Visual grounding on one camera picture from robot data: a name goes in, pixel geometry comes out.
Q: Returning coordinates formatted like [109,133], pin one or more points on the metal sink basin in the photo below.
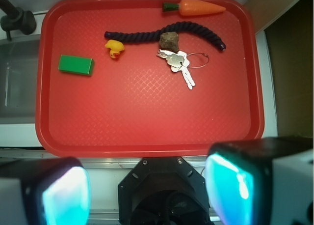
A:
[18,79]

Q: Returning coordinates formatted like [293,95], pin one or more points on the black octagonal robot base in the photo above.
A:
[163,191]

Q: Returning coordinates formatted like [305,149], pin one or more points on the silver keys on ring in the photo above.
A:
[179,63]

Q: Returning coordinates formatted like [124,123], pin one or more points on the red plastic tray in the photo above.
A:
[135,106]

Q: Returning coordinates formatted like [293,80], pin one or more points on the brown rock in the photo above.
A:
[169,41]

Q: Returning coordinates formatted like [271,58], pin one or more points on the orange plastic carrot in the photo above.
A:
[193,7]

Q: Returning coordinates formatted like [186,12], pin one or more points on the black faucet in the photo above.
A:
[16,18]

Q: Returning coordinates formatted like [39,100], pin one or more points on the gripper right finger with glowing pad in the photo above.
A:
[269,181]

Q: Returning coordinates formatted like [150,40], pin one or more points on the green rectangular block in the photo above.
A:
[76,65]

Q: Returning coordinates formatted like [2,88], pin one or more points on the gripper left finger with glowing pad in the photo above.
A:
[44,192]

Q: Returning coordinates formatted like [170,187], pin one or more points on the yellow rubber duck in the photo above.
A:
[115,47]

